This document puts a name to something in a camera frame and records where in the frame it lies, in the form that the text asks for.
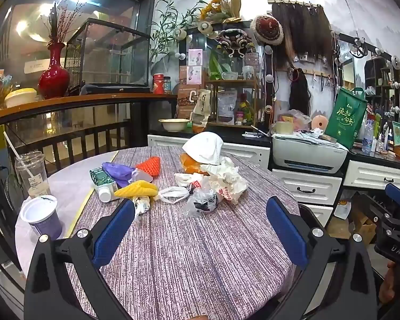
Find white printer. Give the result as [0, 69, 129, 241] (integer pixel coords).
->
[271, 133, 349, 174]

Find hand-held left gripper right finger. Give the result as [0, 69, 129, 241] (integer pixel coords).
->
[266, 196, 379, 320]

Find black wig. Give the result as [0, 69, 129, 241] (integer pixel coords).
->
[288, 68, 311, 115]

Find small white printed bag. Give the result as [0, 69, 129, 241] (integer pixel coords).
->
[174, 173, 210, 189]

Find hanging hair extensions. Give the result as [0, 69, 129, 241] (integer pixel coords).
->
[270, 0, 334, 69]

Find white paper trash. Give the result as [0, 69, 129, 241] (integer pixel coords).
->
[208, 177, 248, 205]

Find wooden shelf rack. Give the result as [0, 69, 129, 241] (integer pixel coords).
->
[205, 78, 262, 128]

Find purple plastic bag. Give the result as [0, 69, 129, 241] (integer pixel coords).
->
[102, 162, 137, 188]

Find red vase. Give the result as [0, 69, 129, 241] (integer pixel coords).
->
[38, 42, 70, 100]

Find ornate costume headdress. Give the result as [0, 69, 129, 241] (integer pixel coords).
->
[215, 28, 254, 57]

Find purple paper cup white lid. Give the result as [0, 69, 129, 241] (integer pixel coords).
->
[20, 195, 63, 241]

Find orange foam fruit net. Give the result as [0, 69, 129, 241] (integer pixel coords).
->
[135, 157, 161, 177]

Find yellow lidded bowl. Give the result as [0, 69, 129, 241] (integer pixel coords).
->
[4, 87, 38, 108]

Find white tissue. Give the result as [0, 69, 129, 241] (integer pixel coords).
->
[200, 156, 241, 187]

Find long white drawer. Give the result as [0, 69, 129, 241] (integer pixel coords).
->
[147, 135, 270, 170]

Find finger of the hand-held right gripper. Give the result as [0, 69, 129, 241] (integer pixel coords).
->
[384, 183, 400, 209]
[351, 193, 400, 232]

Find pink plastic bag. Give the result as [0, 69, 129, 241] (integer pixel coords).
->
[280, 109, 312, 132]

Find green bamboo plant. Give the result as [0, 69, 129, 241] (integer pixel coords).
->
[150, 0, 209, 64]

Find dried flower stems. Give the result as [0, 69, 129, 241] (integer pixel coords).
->
[42, 2, 85, 44]

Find purple striped tablecloth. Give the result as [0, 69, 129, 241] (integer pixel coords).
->
[65, 146, 302, 320]

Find clear water bottle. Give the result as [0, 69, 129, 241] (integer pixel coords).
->
[362, 119, 375, 154]

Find cardboard box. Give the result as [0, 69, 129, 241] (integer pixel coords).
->
[348, 207, 377, 244]

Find vanity mirror with bulbs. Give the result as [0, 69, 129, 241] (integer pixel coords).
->
[178, 20, 275, 121]
[333, 31, 400, 121]

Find white drawer black handle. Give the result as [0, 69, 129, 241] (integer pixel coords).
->
[273, 169, 342, 205]
[297, 203, 334, 227]

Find sunflower bouquet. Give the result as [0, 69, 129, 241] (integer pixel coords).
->
[198, 0, 242, 24]

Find white bag yellow print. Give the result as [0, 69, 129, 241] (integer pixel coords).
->
[333, 197, 352, 221]

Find clear plastic bag black print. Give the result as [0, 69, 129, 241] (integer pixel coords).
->
[183, 187, 225, 219]

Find green tote bag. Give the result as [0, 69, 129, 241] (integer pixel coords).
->
[333, 87, 368, 149]

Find tape roll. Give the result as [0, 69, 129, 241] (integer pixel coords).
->
[273, 120, 294, 135]

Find person's right hand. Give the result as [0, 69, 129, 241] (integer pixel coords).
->
[381, 261, 400, 307]

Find wide white drawer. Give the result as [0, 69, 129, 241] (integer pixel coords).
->
[347, 160, 400, 190]

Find foil wrapper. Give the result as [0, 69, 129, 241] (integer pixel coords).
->
[132, 196, 151, 222]

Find white bowl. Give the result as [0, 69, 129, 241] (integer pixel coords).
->
[158, 118, 189, 132]

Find clear plastic cup with straw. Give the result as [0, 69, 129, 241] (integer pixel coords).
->
[3, 131, 52, 199]

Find twisted white plastic bag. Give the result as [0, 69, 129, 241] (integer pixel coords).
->
[153, 187, 190, 204]

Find yellow foam fruit net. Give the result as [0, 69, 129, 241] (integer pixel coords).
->
[114, 180, 159, 198]

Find green drink carton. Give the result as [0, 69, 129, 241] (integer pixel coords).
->
[89, 167, 118, 194]

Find glass display cage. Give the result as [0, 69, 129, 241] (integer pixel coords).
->
[65, 18, 152, 94]

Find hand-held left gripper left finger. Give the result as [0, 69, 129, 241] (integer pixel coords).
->
[23, 199, 135, 320]

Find red round fur-trimmed hat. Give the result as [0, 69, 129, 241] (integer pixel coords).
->
[250, 14, 285, 45]

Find wooden railing ledge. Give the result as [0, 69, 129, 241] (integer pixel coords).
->
[0, 93, 177, 124]

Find beige printed canvas bag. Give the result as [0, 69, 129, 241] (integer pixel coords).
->
[190, 89, 211, 133]

